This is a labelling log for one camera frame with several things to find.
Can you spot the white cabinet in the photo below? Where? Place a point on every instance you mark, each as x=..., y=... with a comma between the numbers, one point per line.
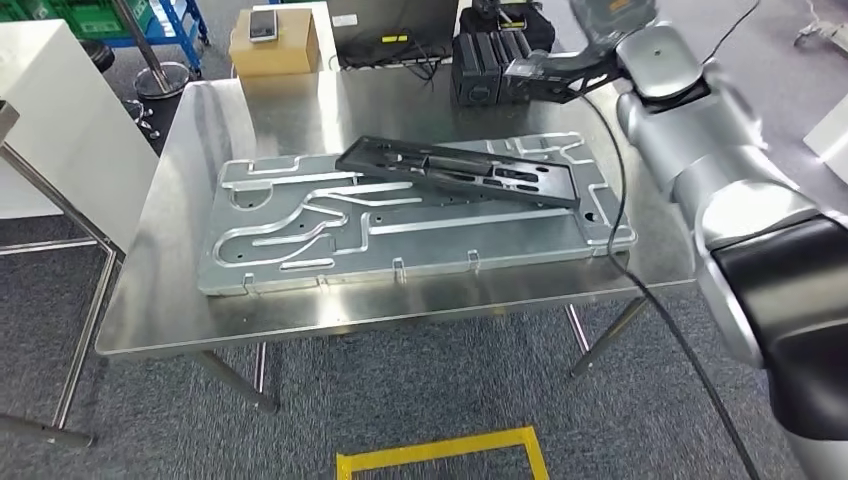
x=60, y=132

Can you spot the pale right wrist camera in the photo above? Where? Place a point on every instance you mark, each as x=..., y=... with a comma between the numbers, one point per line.
x=523, y=71

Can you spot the grey handheld device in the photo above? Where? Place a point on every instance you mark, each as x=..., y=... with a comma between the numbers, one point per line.
x=263, y=25

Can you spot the green plastic crate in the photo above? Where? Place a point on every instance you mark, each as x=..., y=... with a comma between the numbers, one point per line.
x=93, y=20

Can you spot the stainless steel table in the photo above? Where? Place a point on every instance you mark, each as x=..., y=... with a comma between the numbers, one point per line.
x=99, y=291

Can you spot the stainless steel workbench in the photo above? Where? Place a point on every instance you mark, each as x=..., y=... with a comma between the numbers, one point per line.
x=166, y=311

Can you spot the pale wheeled frame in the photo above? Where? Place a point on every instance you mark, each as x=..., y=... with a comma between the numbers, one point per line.
x=825, y=26

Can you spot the black equipment case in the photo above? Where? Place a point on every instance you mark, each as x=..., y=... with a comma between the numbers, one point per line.
x=477, y=73

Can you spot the cardboard box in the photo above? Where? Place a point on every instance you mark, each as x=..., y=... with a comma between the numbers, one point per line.
x=278, y=56

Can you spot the black plastic panel part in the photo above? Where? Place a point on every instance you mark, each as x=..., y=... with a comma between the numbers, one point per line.
x=530, y=192

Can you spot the blue cart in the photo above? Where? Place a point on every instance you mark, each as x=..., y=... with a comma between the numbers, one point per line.
x=185, y=33

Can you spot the grey equipment case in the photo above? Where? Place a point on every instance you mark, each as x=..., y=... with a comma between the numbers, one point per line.
x=397, y=20

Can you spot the yellow floor tape square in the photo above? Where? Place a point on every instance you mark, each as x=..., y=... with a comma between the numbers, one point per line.
x=430, y=452

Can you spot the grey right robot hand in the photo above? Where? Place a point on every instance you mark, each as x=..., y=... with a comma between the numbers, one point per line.
x=609, y=23

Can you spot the white display plinth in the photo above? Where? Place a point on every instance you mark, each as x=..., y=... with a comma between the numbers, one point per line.
x=828, y=132

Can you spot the chrome stanchion post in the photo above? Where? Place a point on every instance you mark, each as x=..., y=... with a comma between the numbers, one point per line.
x=162, y=81

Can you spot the stamped metal plate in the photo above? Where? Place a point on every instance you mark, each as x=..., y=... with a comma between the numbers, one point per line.
x=430, y=245

